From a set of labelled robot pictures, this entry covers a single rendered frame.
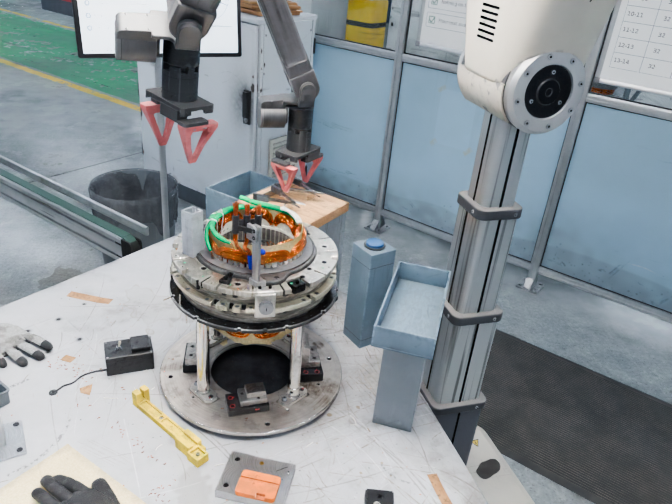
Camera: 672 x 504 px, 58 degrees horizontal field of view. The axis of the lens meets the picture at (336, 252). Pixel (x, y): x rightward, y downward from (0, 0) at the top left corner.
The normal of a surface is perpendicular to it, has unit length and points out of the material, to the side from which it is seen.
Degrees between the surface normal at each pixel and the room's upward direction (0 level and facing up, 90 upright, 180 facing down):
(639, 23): 90
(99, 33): 83
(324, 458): 0
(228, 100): 90
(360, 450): 0
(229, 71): 90
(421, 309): 0
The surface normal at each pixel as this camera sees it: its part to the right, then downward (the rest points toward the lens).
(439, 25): -0.59, 0.34
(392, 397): -0.26, 0.44
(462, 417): 0.29, 0.48
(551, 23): 0.25, 0.74
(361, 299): -0.83, 0.20
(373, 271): 0.56, 0.43
